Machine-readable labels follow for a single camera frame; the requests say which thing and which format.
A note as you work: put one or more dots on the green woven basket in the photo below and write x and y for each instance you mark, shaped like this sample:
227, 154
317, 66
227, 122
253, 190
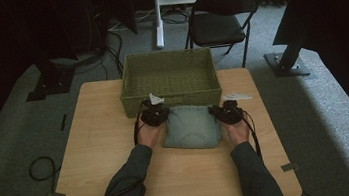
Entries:
169, 75

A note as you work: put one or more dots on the light blue denim pants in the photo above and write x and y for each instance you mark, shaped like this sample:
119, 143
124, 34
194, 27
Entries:
191, 126

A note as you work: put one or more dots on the black folding chair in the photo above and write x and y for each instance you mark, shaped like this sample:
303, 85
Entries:
217, 28

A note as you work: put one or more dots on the black stand with slanted post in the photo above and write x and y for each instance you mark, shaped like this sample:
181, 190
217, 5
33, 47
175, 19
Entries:
287, 62

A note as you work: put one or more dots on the person's left hand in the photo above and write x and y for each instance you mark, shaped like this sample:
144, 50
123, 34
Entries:
150, 136

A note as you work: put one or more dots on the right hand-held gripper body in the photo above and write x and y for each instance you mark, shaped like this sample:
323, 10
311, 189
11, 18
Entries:
231, 112

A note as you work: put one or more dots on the black stand with square base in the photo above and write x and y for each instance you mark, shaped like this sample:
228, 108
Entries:
51, 83

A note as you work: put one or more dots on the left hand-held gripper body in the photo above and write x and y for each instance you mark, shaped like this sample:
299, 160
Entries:
153, 115

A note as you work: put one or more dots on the person's right hand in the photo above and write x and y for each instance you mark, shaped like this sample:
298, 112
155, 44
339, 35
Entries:
239, 133

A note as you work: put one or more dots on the dark equipment with red light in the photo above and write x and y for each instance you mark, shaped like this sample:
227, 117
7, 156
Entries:
97, 17

